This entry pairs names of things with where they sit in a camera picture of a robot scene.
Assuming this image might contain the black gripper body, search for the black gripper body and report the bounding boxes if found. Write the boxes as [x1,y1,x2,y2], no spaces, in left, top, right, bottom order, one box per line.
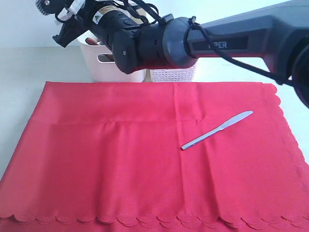
[72,3,140,48]

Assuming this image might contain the brown wooden spoon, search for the brown wooden spoon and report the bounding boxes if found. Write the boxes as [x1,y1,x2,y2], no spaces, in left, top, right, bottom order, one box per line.
[85,37,114,62]

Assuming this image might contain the red scalloped table cloth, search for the red scalloped table cloth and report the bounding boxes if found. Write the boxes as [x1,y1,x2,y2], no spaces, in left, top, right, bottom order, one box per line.
[0,82,309,232]

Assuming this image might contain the steel table knife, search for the steel table knife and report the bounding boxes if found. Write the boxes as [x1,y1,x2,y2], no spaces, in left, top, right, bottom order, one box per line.
[181,111,253,150]

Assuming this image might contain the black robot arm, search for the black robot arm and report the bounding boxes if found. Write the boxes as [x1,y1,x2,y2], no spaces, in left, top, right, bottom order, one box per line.
[43,0,309,105]

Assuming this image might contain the cream plastic bin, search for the cream plastic bin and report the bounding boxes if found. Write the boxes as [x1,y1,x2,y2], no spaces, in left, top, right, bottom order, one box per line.
[77,14,147,83]

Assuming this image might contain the white perforated plastic basket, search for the white perforated plastic basket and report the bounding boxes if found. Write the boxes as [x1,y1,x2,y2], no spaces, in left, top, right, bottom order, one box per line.
[150,63,197,82]

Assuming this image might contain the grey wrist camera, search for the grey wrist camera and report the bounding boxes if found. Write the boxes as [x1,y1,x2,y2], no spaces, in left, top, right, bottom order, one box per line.
[35,0,85,15]

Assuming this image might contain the black cable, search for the black cable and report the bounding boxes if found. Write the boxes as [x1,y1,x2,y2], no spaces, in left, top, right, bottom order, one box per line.
[115,0,297,87]

